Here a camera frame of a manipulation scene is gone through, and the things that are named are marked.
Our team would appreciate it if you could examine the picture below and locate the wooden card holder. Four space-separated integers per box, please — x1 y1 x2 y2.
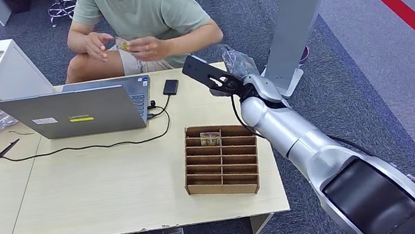
177 118 264 203

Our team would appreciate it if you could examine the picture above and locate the printed card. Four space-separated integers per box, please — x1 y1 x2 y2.
114 35 132 53
199 130 223 148

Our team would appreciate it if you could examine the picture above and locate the person's left hand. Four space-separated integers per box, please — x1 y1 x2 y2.
127 34 172 65

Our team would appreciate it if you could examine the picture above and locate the short black drive cable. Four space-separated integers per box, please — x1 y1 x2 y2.
145 94 173 119

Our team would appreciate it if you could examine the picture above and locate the printed card in holder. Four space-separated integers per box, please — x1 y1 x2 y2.
199 130 223 148

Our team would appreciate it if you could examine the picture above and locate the dark round floor base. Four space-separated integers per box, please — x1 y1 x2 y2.
297 45 311 65

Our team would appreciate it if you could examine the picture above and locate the thin black wire piece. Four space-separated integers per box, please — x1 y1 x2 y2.
8 128 35 138

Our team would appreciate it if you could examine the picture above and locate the grey floor-standing pillar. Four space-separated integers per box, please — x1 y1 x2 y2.
253 0 348 102

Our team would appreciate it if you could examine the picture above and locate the white cabinet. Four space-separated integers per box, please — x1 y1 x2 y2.
0 34 56 101

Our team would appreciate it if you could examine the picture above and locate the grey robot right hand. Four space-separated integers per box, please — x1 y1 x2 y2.
220 41 261 83

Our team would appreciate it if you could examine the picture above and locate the chrome chair base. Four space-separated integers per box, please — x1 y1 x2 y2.
46 0 78 29

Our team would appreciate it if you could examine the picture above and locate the person's right hand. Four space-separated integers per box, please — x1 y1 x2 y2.
83 30 118 64

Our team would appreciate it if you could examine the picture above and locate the black external drive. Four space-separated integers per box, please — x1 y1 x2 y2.
161 78 181 97

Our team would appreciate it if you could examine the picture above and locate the long black cable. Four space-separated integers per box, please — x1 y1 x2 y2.
0 95 174 165

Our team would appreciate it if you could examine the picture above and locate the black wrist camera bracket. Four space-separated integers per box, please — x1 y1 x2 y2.
180 49 247 103

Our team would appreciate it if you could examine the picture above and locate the black bin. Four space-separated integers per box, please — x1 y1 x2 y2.
3 0 34 16

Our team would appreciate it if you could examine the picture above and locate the person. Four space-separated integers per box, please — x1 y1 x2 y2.
55 0 227 85

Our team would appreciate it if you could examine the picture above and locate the grey laptop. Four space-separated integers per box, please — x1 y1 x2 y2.
0 74 157 147

